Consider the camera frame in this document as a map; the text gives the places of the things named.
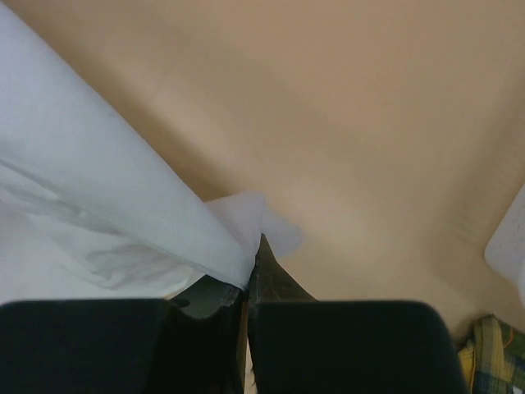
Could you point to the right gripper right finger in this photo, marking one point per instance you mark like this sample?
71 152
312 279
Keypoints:
299 344

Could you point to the yellow plaid folded shirt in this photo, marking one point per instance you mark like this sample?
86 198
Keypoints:
492 358

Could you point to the white long sleeve shirt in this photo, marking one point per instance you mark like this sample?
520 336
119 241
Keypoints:
89 210

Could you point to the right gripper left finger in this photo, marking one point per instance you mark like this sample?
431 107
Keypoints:
192 343

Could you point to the white plastic basket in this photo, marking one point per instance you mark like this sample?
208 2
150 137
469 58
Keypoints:
505 250

